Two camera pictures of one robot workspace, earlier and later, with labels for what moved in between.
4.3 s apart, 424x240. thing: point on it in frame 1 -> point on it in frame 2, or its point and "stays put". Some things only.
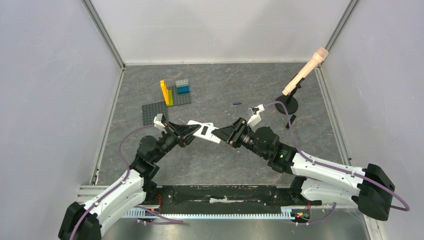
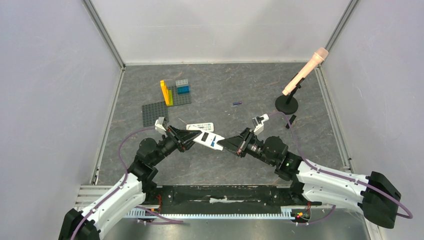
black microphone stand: [290, 101] stays put
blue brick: [183, 90] stays put
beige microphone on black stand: [317, 58] stays put
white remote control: [205, 131] -> [207, 139]
